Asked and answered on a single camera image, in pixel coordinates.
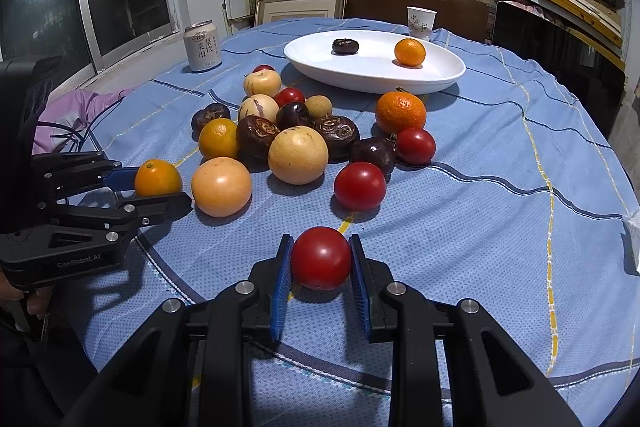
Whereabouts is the person's left hand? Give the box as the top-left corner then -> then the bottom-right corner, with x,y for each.
0,271 -> 55,322

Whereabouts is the stack of yellow flat boxes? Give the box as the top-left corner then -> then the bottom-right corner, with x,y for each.
530,0 -> 626,62

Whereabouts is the black monitor screen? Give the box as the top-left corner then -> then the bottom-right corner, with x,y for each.
492,1 -> 628,140

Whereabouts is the tan longan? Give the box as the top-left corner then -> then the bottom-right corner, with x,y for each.
303,95 -> 334,118

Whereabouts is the black cable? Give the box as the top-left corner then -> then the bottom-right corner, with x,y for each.
32,97 -> 126,155

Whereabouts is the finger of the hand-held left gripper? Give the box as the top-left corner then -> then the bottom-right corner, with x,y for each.
50,192 -> 193,240
32,151 -> 146,208

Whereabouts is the framed picture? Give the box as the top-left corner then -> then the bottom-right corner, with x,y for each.
254,0 -> 348,28

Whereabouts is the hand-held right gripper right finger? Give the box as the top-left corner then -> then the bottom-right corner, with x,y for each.
347,234 -> 583,427

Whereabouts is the dark purple plum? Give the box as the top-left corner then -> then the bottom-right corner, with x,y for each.
276,102 -> 312,131
349,137 -> 397,176

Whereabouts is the white paper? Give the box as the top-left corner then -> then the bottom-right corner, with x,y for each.
622,207 -> 640,275

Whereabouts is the blue checked tablecloth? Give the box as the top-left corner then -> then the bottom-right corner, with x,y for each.
50,18 -> 640,427

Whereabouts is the pink cloth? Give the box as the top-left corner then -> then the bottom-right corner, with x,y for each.
32,89 -> 133,155

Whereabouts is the large pale orange grapefruit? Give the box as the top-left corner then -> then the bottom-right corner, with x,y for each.
191,157 -> 253,219

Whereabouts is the white paper cup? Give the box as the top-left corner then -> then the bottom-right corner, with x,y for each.
406,6 -> 437,42

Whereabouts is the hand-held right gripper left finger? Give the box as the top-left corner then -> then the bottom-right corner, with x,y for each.
65,234 -> 296,427

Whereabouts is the small orange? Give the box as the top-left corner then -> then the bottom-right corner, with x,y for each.
198,118 -> 240,160
134,159 -> 183,198

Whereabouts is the pale striped pepino melon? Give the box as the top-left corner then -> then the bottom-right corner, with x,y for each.
243,70 -> 282,98
238,94 -> 280,124

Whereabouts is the large orange mandarin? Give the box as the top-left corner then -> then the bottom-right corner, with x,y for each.
375,91 -> 427,136

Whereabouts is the white oval plate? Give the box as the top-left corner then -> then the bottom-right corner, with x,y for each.
283,31 -> 467,96

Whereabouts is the beige drink can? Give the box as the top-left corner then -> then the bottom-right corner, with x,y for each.
183,21 -> 223,73

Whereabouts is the brown board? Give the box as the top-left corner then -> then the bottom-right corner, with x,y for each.
336,0 -> 493,42

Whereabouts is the large pale yellow grapefruit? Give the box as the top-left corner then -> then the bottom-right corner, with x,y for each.
268,125 -> 329,186

